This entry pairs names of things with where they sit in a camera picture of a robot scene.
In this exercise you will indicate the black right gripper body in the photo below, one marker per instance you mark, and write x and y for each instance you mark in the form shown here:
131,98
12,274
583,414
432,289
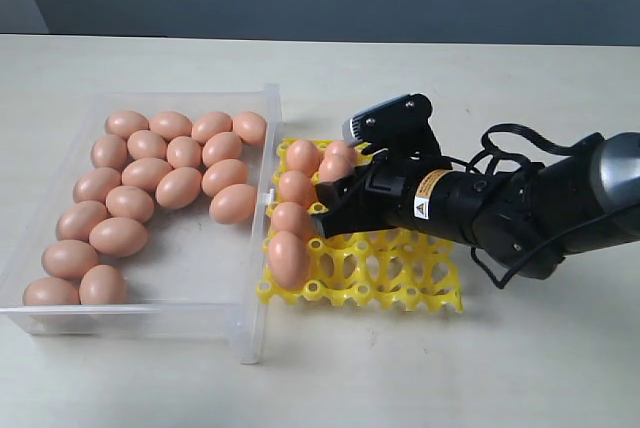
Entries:
386,200

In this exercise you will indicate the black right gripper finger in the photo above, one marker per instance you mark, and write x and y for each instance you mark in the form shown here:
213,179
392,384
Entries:
352,218
348,191

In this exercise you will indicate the brown egg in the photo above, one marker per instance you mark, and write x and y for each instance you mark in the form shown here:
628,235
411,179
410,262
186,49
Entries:
109,151
222,146
146,144
170,125
124,123
103,285
233,204
118,237
304,156
334,167
130,202
222,174
211,124
145,173
340,148
179,188
69,259
50,291
184,151
77,222
250,127
288,260
292,217
295,186
96,184

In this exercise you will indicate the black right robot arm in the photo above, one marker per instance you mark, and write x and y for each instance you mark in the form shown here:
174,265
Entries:
524,215

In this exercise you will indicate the yellow plastic egg tray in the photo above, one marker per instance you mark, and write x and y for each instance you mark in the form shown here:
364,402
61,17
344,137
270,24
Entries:
394,268

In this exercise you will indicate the clear plastic bin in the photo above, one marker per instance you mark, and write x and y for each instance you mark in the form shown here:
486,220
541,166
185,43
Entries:
195,278

